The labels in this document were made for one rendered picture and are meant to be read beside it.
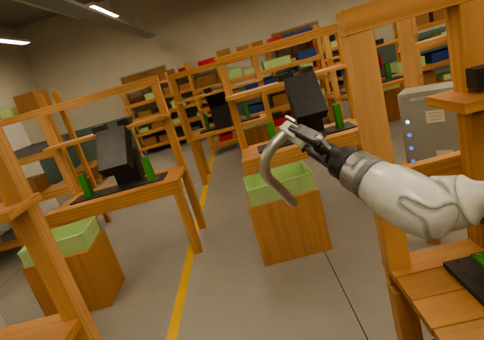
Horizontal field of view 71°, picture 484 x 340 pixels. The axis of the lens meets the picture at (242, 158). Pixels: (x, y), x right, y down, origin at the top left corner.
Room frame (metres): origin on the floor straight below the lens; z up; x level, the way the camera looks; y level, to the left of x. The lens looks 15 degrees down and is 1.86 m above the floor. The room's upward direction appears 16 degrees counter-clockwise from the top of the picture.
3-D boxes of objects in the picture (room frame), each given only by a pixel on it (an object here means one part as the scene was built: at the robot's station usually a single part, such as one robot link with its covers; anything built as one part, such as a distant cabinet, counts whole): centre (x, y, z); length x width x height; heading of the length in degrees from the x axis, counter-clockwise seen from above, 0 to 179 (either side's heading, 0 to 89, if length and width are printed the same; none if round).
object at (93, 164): (8.86, 3.91, 0.22); 1.20 x 0.81 x 0.44; 0
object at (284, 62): (7.97, -0.85, 1.12); 3.01 x 0.54 x 2.24; 87
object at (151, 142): (10.48, 1.43, 1.11); 3.01 x 0.54 x 2.23; 87
